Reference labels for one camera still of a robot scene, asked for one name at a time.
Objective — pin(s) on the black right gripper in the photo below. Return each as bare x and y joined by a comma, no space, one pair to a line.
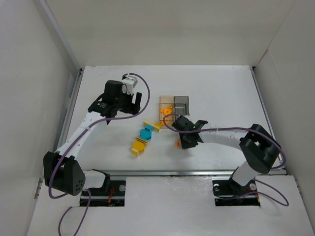
182,122

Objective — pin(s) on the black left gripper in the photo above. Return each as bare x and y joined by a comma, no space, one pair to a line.
134,103

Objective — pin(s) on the orange curved lego pair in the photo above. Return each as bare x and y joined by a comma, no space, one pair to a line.
178,143

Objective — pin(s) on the yellow lego plate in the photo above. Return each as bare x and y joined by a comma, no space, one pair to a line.
156,126

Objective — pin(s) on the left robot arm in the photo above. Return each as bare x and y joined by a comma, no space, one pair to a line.
74,176

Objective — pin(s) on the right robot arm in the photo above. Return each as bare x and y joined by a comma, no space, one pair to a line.
259,148

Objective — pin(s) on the teal lego block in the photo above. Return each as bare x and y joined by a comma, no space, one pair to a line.
149,127

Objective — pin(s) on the amber transparent container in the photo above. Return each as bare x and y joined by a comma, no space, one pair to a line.
166,107

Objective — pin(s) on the grey transparent container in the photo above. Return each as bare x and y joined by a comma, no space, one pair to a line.
181,105

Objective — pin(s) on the yellow lego block bottom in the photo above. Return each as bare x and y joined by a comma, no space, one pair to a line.
136,152

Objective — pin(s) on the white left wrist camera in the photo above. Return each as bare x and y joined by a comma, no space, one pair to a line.
129,83

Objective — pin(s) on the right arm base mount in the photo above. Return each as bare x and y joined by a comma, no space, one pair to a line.
230,194

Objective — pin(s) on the aluminium front rail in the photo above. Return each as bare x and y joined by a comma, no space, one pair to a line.
155,173

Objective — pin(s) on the aluminium rail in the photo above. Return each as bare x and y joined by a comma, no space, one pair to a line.
155,173
67,115
270,129

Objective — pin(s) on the aluminium left rail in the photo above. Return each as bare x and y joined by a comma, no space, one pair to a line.
67,115

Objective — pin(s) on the aluminium right rail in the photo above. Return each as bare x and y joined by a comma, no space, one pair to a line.
270,129

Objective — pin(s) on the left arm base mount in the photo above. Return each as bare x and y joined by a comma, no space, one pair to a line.
110,189

